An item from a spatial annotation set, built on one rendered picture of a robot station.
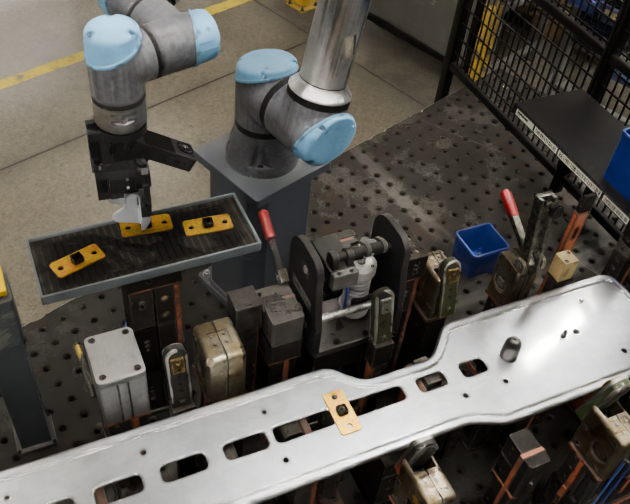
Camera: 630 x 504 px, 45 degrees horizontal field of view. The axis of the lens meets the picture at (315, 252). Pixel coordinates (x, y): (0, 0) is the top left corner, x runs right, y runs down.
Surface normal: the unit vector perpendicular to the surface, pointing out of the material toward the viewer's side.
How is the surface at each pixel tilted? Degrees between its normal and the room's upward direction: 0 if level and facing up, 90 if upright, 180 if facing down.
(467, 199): 0
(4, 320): 90
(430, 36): 89
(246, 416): 0
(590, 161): 0
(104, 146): 90
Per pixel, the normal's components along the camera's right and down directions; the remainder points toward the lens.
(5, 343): 0.40, 0.68
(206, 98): 0.08, -0.70
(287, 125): -0.74, 0.25
